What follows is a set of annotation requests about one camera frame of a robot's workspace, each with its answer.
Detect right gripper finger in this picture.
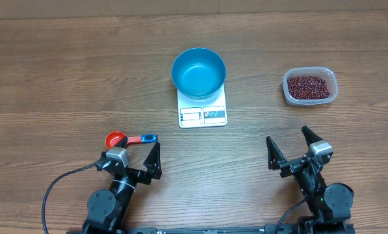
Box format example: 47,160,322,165
266,136,287,170
301,125,323,146

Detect red scoop blue handle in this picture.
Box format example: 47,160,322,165
105,131,158,149

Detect blue metal bowl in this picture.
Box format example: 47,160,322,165
171,47,227,100

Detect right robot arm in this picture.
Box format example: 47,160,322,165
266,125,355,234

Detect clear plastic container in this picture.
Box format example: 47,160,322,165
282,66,339,107

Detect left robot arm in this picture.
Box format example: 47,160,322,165
81,135,162,233

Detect white kitchen scale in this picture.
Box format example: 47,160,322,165
177,86,227,129

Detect red beans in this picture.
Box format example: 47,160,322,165
287,76,330,99

